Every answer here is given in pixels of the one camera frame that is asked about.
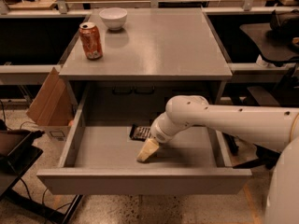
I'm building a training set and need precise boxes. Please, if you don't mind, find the black tray stand left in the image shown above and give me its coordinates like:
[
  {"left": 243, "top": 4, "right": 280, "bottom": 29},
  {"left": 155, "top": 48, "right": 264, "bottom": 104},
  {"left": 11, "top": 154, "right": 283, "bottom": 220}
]
[{"left": 0, "top": 130, "right": 82, "bottom": 224}]

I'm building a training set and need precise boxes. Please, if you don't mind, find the right black drawer handle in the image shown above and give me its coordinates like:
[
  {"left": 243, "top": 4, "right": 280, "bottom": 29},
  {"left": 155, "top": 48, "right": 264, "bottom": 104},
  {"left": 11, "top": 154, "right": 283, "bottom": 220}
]
[{"left": 134, "top": 87, "right": 155, "bottom": 95}]

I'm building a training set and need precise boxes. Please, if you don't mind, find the black drawer handle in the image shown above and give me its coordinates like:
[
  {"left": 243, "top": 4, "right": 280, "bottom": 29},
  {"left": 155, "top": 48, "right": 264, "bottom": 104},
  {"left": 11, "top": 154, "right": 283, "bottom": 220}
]
[
  {"left": 134, "top": 87, "right": 155, "bottom": 95},
  {"left": 112, "top": 87, "right": 133, "bottom": 95}
]

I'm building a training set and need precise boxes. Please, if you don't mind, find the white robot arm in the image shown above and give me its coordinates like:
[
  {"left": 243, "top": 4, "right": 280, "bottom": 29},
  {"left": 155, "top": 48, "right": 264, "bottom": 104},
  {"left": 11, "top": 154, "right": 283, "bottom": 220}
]
[{"left": 137, "top": 95, "right": 299, "bottom": 224}]

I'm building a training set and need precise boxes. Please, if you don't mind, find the chocolate rxbar black wrapper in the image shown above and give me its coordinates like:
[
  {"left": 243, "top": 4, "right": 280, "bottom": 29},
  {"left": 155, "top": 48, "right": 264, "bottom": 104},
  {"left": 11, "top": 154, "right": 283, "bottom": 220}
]
[{"left": 129, "top": 124, "right": 150, "bottom": 141}]

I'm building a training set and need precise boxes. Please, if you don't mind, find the white ceramic bowl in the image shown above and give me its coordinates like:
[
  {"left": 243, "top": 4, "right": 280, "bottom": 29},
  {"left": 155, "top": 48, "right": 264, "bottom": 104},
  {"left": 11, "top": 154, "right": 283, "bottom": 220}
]
[{"left": 99, "top": 7, "right": 127, "bottom": 30}]

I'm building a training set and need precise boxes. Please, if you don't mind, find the black office chair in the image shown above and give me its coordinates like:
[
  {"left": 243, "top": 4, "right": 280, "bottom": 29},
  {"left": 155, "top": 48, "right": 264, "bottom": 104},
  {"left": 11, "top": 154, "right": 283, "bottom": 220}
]
[{"left": 218, "top": 8, "right": 299, "bottom": 170}]

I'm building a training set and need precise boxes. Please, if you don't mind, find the grey counter cabinet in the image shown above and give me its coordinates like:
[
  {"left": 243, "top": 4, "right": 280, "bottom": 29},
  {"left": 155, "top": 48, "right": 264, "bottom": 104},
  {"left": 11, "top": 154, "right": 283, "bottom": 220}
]
[{"left": 60, "top": 8, "right": 232, "bottom": 104}]

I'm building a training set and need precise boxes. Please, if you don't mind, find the grey open top drawer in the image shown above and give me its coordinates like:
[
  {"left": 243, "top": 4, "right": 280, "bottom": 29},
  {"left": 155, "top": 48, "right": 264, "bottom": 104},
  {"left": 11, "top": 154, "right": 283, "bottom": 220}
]
[{"left": 37, "top": 83, "right": 251, "bottom": 195}]

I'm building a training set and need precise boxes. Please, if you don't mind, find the cardboard box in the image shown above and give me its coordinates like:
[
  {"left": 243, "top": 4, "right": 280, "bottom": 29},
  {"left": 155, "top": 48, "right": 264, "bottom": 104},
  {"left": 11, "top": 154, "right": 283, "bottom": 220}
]
[{"left": 26, "top": 68, "right": 74, "bottom": 142}]

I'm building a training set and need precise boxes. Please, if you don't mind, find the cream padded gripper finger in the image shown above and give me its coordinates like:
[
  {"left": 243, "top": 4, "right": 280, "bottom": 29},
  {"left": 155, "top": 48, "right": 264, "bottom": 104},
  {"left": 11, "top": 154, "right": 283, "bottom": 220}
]
[{"left": 136, "top": 138, "right": 160, "bottom": 162}]

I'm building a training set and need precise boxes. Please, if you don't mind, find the orange soda can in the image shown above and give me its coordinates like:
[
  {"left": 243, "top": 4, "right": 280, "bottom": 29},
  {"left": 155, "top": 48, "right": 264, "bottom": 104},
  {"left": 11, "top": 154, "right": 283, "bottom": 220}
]
[{"left": 79, "top": 22, "right": 103, "bottom": 60}]

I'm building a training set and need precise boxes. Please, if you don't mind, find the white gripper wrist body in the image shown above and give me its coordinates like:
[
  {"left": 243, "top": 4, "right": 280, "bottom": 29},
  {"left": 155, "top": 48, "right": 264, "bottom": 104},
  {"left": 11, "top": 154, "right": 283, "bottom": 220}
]
[{"left": 150, "top": 113, "right": 184, "bottom": 144}]

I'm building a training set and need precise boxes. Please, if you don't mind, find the left black drawer handle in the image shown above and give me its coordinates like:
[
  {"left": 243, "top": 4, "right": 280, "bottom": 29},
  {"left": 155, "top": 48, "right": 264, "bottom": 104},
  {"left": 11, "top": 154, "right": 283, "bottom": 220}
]
[{"left": 112, "top": 87, "right": 133, "bottom": 95}]

